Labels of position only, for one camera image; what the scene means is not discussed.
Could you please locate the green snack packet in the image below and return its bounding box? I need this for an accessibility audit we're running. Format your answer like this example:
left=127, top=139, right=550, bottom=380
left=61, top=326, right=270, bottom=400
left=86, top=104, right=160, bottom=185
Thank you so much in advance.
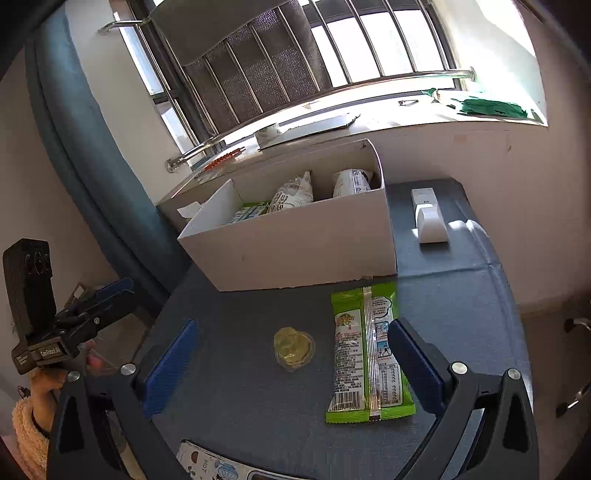
left=325, top=282, right=416, bottom=424
left=228, top=201, right=270, bottom=225

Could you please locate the clear yellow jelly cup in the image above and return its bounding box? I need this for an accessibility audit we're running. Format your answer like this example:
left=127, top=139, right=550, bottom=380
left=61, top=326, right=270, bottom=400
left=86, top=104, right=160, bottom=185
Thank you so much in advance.
left=273, top=327, right=315, bottom=373

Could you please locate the beige illustrated snack bag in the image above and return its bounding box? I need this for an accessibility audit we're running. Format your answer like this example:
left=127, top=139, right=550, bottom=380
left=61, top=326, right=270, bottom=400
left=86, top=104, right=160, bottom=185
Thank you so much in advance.
left=332, top=168, right=374, bottom=198

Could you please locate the white red snack packet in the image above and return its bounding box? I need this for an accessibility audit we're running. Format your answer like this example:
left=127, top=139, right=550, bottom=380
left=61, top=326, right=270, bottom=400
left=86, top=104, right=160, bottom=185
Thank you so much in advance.
left=269, top=171, right=314, bottom=213

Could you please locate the person's left hand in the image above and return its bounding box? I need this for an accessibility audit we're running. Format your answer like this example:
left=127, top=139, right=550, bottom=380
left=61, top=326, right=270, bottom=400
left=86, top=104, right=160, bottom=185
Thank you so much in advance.
left=30, top=340, right=104, bottom=433

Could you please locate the smartphone with cartoon case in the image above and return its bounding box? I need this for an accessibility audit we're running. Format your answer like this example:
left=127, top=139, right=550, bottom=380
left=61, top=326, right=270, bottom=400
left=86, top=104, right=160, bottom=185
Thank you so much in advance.
left=176, top=440, right=300, bottom=480

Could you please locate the teal curtain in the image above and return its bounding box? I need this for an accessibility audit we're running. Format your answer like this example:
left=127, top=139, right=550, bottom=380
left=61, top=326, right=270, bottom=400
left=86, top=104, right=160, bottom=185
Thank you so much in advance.
left=25, top=7, right=190, bottom=315

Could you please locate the fuzzy beige left sleeve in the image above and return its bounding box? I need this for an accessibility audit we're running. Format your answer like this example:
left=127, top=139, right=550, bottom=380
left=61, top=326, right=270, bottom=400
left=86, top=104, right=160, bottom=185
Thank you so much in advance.
left=12, top=398, right=49, bottom=480

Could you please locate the white plastic device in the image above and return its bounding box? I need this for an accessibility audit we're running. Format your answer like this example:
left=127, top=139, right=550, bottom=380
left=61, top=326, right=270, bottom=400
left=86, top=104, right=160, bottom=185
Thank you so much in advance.
left=411, top=188, right=449, bottom=244

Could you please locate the white cardboard box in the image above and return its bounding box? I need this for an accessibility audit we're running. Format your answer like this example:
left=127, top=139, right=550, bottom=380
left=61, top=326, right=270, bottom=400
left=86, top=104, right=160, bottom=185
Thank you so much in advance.
left=178, top=139, right=397, bottom=291

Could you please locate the steel window railing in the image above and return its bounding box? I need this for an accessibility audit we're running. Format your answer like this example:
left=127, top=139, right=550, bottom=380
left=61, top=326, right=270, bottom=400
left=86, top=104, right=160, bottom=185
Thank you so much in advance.
left=100, top=1, right=476, bottom=173

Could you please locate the dark hanging cloth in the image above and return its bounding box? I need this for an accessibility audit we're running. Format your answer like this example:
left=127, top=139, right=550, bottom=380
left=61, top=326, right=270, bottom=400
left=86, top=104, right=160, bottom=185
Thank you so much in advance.
left=149, top=1, right=332, bottom=135

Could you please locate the green plastic bag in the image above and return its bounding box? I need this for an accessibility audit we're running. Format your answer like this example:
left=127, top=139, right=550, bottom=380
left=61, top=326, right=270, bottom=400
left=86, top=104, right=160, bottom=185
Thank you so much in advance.
left=421, top=87, right=546, bottom=125

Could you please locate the orange handled tool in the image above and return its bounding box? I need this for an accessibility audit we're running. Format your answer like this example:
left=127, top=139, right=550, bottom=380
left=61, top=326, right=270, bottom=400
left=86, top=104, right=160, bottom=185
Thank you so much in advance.
left=204, top=147, right=245, bottom=171

